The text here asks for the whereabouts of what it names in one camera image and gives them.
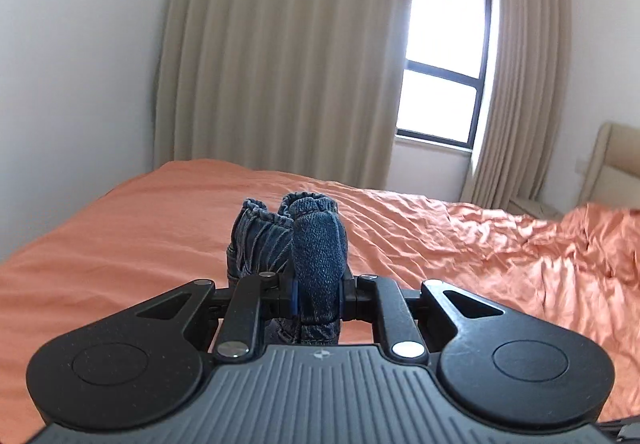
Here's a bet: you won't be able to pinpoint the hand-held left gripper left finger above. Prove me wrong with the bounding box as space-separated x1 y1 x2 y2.
135 273 302 362

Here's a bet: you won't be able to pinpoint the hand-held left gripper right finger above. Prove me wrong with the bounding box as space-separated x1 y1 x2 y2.
336 274 506 361

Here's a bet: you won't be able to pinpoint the blue denim pants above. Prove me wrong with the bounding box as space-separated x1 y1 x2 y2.
225 191 351 346

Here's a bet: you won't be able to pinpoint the bed with orange sheet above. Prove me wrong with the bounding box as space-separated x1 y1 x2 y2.
0 159 640 435

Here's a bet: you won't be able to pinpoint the beige nightstand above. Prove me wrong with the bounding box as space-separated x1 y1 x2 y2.
509 195 565 221

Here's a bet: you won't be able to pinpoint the crumpled orange duvet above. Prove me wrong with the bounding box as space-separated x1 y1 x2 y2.
440 203 640 420

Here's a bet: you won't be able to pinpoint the wide beige curtain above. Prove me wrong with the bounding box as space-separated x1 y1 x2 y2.
151 0 422 189

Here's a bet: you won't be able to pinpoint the dark framed window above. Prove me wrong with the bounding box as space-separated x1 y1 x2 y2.
394 0 496 153

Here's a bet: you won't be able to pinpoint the narrow beige curtain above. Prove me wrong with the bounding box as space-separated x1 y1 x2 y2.
460 0 574 211

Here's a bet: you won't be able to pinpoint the beige padded headboard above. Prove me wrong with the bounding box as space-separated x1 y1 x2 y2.
580 122 640 215

